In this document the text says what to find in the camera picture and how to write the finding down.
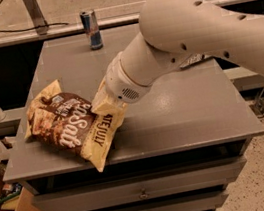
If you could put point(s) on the blue silver redbull can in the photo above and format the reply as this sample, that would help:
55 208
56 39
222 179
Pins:
91 28

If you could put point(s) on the padded gripper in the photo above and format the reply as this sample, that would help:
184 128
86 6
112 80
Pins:
118 83

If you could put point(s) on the clear plastic water bottle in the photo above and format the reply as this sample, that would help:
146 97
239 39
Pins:
194 60

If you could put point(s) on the brown sea salt chip bag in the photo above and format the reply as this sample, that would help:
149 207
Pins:
65 120

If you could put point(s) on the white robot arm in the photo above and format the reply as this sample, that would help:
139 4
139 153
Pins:
170 32

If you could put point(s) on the grey drawer cabinet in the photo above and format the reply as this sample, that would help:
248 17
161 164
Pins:
177 150

